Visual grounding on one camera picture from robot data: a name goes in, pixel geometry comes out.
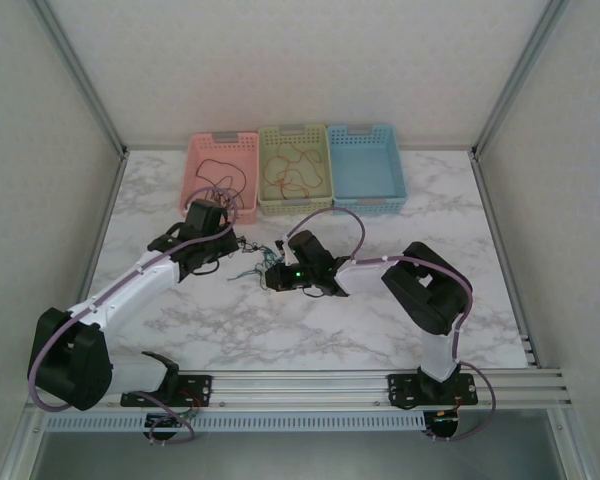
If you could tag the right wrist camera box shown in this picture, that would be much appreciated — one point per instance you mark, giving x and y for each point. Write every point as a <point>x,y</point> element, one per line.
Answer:
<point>286,257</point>

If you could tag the aluminium frame post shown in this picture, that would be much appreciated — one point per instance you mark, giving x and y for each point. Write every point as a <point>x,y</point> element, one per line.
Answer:
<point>520,70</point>
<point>75,70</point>

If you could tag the left aluminium frame post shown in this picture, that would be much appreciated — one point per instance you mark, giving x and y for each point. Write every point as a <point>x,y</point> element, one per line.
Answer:
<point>75,70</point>

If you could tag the right aluminium frame post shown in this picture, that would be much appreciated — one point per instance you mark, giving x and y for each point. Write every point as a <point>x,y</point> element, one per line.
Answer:
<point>520,70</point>

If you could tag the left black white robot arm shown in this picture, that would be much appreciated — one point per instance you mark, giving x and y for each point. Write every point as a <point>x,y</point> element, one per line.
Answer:
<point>130,290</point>

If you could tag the right aluminium side rail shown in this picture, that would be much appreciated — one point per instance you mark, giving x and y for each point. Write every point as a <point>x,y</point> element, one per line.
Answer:
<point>487,200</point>

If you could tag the pink plastic basket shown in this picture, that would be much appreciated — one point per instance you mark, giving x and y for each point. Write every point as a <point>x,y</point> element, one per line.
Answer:
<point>205,150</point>

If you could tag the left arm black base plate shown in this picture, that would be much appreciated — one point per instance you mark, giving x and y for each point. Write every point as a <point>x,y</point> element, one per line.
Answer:
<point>195,387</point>

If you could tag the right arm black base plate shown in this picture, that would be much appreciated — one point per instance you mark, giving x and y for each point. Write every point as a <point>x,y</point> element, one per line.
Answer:
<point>405,390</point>

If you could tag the blue plastic basket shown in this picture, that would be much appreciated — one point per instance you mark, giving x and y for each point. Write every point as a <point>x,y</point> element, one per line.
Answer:
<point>365,170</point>

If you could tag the aluminium mounting rail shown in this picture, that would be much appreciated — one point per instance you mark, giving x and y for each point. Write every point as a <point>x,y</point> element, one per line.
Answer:
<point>300,390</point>

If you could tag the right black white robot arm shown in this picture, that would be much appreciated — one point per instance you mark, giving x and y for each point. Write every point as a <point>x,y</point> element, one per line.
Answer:
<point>430,290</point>

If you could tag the green plastic basket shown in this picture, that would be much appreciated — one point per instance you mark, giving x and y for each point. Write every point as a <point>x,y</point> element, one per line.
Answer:
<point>280,135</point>

